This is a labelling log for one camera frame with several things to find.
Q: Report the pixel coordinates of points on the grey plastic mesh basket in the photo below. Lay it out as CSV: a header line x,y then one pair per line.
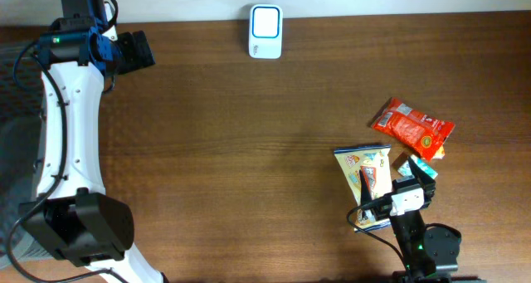
x,y
21,153

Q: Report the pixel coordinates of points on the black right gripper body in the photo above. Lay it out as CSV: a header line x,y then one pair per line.
x,y
382,212

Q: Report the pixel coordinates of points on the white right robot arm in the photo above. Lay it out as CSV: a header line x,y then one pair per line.
x,y
428,251

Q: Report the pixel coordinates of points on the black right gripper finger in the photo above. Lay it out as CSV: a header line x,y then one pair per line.
x,y
421,176
365,196

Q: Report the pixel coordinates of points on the teal tissue pack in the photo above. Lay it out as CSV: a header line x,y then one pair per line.
x,y
406,169

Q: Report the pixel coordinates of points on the yellow snack bag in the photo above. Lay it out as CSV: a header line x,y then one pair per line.
x,y
373,160

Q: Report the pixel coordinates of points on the white barcode scanner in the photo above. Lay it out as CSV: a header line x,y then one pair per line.
x,y
265,31

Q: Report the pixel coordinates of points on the red snack bag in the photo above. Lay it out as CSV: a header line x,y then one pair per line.
x,y
423,133

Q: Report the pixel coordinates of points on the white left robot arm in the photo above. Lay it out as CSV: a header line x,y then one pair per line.
x,y
72,217

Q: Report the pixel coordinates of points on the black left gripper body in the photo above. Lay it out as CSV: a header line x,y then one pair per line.
x,y
129,53

